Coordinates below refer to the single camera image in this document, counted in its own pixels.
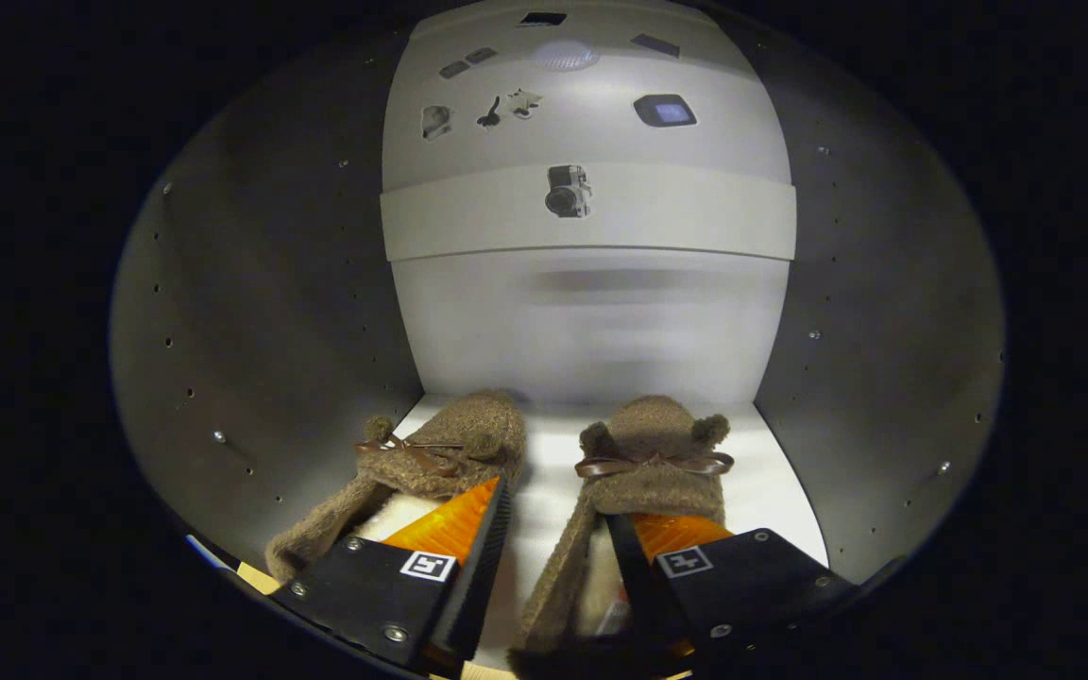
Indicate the brown fuzzy shoe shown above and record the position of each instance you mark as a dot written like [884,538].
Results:
[468,425]
[653,425]

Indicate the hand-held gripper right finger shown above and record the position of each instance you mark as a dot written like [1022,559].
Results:
[634,586]

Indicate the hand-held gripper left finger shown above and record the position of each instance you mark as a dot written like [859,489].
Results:
[487,567]

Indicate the dark grey shoe cabinet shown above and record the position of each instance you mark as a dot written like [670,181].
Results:
[270,283]

